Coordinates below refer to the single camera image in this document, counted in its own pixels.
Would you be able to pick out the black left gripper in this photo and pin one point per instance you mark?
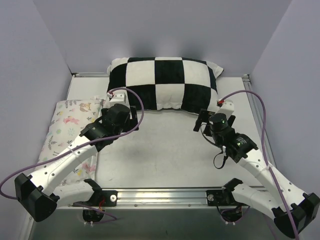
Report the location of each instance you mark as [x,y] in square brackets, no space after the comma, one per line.
[134,117]

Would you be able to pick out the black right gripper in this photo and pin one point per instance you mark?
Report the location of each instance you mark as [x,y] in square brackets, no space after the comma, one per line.
[200,120]

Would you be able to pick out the black white checkered pillowcase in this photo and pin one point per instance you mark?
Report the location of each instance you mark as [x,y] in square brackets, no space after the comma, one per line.
[158,83]

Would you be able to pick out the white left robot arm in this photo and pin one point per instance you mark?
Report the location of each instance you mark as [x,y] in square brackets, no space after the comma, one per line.
[91,140]

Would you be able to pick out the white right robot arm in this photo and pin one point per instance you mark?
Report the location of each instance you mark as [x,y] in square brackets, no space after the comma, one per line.
[290,208]

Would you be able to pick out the floral print pillow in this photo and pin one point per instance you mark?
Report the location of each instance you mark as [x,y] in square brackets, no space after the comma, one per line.
[69,118]

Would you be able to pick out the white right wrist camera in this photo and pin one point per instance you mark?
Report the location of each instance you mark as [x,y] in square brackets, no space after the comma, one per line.
[225,107]

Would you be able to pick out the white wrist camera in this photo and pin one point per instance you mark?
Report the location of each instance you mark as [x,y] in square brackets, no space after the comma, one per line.
[225,107]
[113,98]

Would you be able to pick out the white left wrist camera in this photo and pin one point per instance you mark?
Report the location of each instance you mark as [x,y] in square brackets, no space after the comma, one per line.
[113,98]

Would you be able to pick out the aluminium back rail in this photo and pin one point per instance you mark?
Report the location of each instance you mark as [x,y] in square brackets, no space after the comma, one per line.
[90,75]

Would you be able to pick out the aluminium front rail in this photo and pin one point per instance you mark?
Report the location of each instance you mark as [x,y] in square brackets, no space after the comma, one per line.
[127,197]

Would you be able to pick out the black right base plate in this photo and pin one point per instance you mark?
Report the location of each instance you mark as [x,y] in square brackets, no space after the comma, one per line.
[218,197]

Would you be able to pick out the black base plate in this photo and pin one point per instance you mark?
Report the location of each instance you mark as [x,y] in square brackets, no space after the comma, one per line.
[218,197]
[104,198]

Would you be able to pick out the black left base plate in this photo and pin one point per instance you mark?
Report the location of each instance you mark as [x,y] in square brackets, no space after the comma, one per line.
[104,198]

